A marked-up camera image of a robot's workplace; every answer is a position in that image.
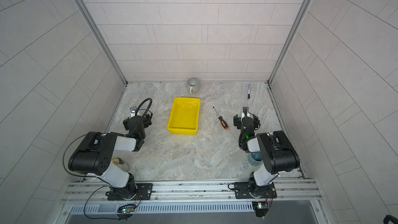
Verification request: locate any yellow plastic bin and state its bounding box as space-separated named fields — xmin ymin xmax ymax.
xmin=167 ymin=97 xmax=201 ymax=135

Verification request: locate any black object at corner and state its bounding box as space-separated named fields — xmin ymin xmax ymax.
xmin=383 ymin=215 xmax=398 ymax=224

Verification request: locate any orange black handled screwdriver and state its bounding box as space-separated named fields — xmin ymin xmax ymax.
xmin=212 ymin=106 xmax=229 ymax=130

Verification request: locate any green white cup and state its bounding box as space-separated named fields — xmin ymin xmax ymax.
xmin=112 ymin=157 xmax=130 ymax=172

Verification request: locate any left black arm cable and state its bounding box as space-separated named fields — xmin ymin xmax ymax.
xmin=62 ymin=133 xmax=97 ymax=178

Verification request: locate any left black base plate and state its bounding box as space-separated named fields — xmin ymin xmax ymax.
xmin=105 ymin=183 xmax=153 ymax=201

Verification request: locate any right small circuit board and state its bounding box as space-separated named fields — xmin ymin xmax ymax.
xmin=252 ymin=201 xmax=270 ymax=218

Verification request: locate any aluminium mounting rail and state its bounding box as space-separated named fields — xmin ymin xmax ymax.
xmin=60 ymin=178 xmax=322 ymax=205

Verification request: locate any light blue cup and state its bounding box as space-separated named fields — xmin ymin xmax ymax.
xmin=248 ymin=151 xmax=263 ymax=167

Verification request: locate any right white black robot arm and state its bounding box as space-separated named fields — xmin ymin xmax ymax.
xmin=233 ymin=107 xmax=300 ymax=199

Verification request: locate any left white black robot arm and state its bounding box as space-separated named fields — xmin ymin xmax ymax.
xmin=68 ymin=107 xmax=153 ymax=201

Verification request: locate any left green circuit board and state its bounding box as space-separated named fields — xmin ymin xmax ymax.
xmin=117 ymin=204 xmax=136 ymax=214

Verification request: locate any white ribbed cup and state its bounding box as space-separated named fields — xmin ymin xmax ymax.
xmin=187 ymin=78 xmax=200 ymax=94

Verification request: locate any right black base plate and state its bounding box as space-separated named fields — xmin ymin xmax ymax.
xmin=233 ymin=182 xmax=277 ymax=199

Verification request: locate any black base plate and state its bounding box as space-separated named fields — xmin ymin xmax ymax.
xmin=105 ymin=183 xmax=153 ymax=201
xmin=233 ymin=182 xmax=277 ymax=199

